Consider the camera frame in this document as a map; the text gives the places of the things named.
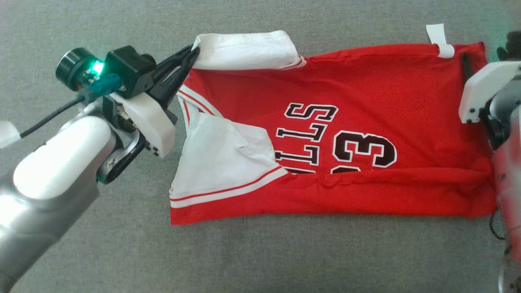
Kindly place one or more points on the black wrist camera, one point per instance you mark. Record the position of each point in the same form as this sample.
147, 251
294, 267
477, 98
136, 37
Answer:
511, 47
128, 69

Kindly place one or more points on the grey fabric sofa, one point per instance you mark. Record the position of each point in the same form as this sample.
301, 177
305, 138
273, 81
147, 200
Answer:
285, 256

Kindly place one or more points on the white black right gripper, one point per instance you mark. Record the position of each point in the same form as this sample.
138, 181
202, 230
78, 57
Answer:
484, 87

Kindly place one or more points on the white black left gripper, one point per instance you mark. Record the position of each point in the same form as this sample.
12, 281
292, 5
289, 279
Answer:
152, 126

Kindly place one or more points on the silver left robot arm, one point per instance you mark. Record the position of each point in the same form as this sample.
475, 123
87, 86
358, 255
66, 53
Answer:
53, 175

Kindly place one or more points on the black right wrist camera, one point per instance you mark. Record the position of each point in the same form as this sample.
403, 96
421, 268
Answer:
511, 47

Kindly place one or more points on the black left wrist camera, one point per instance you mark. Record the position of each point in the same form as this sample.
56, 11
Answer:
128, 69

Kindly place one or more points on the red white basketball jersey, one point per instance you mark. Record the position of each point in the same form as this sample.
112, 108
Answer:
366, 89

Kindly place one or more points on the blue left camera connector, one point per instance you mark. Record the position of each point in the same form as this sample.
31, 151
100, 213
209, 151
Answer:
103, 87

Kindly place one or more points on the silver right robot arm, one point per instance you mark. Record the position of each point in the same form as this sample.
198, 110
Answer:
508, 183

